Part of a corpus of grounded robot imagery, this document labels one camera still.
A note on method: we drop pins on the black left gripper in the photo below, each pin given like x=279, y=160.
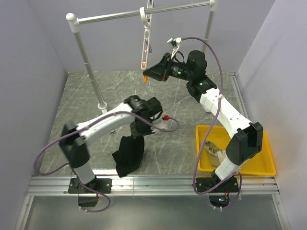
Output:
x=135, y=133

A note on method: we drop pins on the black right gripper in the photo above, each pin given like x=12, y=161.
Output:
x=161, y=71

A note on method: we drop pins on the orange clothes clip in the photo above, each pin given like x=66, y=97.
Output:
x=145, y=79

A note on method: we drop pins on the black underwear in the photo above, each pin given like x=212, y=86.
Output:
x=129, y=156

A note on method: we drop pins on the white plastic hanger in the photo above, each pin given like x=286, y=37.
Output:
x=147, y=22

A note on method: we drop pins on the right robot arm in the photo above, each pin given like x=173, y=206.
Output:
x=246, y=137

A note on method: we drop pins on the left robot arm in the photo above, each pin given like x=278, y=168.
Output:
x=135, y=112

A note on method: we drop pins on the beige cloth in bin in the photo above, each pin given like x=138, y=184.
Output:
x=216, y=155

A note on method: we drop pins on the yellow plastic bin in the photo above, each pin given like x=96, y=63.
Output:
x=260, y=165

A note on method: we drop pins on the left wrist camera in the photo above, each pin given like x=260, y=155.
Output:
x=160, y=125

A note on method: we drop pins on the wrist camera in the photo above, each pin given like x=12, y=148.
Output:
x=160, y=125
x=175, y=42

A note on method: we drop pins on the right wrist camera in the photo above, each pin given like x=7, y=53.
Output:
x=175, y=42

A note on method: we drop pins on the aluminium front rail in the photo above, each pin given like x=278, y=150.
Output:
x=160, y=202

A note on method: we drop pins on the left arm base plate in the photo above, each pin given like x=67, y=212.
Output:
x=101, y=185

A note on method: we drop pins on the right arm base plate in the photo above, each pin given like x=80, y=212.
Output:
x=206, y=184

